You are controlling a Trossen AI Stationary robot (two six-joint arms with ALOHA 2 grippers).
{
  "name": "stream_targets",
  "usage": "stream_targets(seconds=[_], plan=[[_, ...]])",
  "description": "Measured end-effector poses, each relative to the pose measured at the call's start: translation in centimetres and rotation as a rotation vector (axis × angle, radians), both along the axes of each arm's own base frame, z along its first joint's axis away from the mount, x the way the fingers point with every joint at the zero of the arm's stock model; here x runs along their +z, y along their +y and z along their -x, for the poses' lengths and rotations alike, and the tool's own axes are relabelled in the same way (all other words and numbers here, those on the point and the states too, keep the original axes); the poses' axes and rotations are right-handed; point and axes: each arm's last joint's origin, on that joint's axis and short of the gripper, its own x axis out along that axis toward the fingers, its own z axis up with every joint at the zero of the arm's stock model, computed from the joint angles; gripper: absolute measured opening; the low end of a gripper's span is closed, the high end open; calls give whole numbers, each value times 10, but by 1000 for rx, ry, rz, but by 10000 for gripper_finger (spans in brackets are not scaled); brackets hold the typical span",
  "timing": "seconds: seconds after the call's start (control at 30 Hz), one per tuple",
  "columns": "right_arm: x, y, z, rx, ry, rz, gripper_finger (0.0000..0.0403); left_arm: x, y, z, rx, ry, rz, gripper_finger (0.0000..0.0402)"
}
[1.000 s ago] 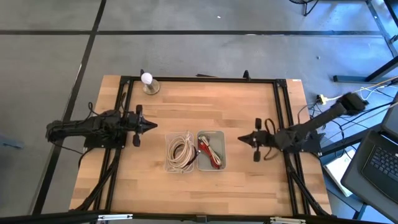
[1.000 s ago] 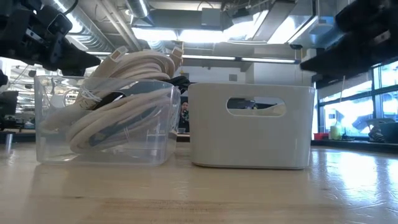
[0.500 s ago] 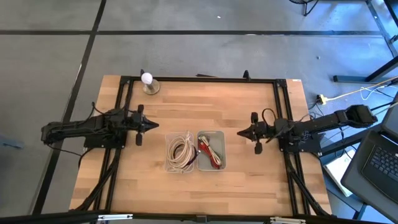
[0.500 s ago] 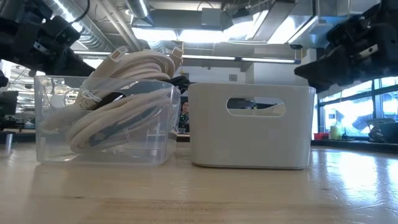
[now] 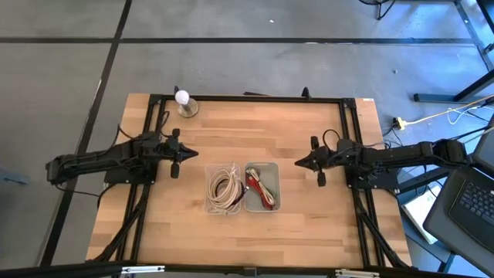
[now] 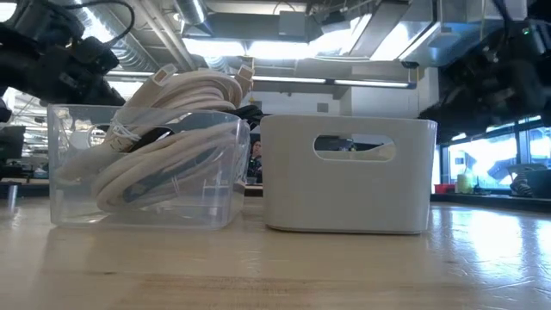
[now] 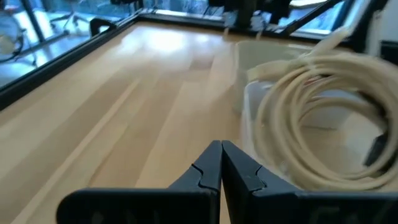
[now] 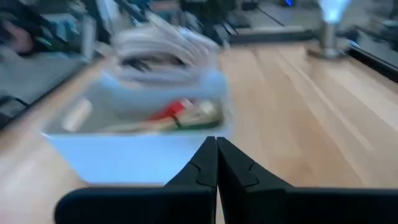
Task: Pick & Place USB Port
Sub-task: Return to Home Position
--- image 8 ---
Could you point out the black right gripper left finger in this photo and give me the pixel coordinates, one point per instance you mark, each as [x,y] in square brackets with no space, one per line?
[186,202]

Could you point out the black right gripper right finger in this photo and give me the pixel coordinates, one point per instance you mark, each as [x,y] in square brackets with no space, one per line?
[255,202]

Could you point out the white opaque plastic bin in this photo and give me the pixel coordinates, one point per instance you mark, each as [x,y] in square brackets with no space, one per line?
[124,158]

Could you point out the bulb lamp with metal base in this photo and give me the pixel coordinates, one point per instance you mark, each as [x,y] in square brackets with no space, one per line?
[328,37]

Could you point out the silver aluminium bracket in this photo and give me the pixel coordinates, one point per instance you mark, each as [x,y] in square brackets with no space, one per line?
[88,37]

